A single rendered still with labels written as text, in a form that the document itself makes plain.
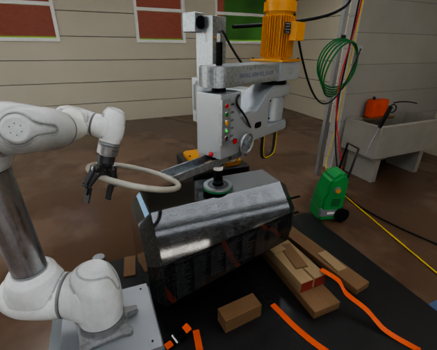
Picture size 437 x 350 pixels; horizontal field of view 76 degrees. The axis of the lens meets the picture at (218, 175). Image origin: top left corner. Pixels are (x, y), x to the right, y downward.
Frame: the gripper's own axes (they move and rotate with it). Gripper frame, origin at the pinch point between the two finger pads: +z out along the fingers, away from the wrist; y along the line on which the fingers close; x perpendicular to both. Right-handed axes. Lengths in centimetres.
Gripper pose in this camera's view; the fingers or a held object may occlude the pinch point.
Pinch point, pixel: (98, 197)
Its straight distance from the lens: 139.9
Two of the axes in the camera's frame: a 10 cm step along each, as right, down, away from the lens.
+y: 4.0, -0.3, 9.2
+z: -2.5, 9.6, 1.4
